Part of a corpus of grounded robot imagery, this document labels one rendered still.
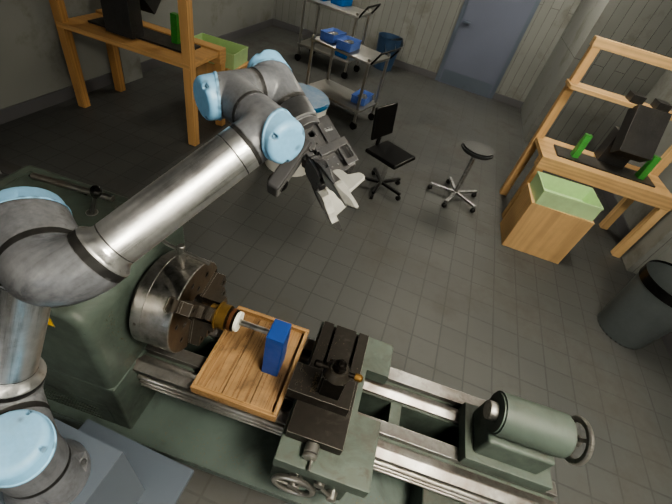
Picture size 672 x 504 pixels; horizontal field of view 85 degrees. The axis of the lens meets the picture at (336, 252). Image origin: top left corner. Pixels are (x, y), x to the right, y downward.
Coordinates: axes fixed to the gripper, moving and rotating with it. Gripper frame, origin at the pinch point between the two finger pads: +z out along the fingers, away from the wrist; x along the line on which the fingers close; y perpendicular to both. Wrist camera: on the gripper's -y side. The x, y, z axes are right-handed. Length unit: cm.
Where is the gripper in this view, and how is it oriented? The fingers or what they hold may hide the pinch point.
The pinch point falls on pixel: (345, 223)
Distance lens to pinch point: 68.1
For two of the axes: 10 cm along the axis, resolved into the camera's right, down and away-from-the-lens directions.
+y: 8.5, -4.7, 2.4
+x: -1.7, 1.9, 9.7
